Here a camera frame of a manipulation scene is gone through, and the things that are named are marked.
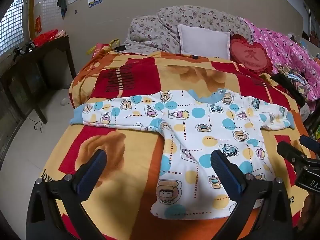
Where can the black device on cabinet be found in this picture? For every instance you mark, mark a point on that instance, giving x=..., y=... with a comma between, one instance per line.
x=27, y=46

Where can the white pillow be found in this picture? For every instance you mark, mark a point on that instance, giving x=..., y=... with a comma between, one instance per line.
x=203, y=42

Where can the red heart cushion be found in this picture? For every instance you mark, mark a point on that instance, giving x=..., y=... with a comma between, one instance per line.
x=250, y=55

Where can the black cloth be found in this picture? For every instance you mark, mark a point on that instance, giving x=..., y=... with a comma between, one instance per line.
x=287, y=87

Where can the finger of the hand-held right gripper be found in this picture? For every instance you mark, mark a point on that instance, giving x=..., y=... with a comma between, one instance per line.
x=290, y=151
x=310, y=142

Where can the barred window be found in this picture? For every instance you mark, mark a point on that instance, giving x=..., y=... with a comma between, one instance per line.
x=11, y=27

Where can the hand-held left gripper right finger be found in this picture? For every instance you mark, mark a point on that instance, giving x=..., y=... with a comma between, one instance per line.
x=226, y=175

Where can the pink printed quilt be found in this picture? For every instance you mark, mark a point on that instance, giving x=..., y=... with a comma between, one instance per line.
x=282, y=50

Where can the white cartoon print baby top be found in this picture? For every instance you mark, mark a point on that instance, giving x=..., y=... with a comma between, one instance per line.
x=200, y=130

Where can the dark wooden cabinet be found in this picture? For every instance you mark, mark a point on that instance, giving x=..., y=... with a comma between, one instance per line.
x=27, y=80

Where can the dark hanging towel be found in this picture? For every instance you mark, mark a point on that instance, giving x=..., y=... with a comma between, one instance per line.
x=62, y=2

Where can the grey floral quilt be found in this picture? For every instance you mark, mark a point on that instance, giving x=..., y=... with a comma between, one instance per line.
x=200, y=17

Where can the red cloth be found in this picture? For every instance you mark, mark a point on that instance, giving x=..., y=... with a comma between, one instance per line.
x=47, y=36

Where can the small black object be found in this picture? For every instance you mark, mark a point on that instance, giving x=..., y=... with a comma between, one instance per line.
x=195, y=56

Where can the black phone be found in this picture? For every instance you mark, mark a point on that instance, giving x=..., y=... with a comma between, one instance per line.
x=120, y=48

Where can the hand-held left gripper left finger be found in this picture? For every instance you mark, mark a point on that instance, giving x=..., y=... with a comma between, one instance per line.
x=92, y=177

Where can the red and yellow printed blanket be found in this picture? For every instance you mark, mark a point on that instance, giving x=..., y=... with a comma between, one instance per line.
x=130, y=152

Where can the red wall sticker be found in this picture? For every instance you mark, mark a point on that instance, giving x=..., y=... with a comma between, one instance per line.
x=38, y=24

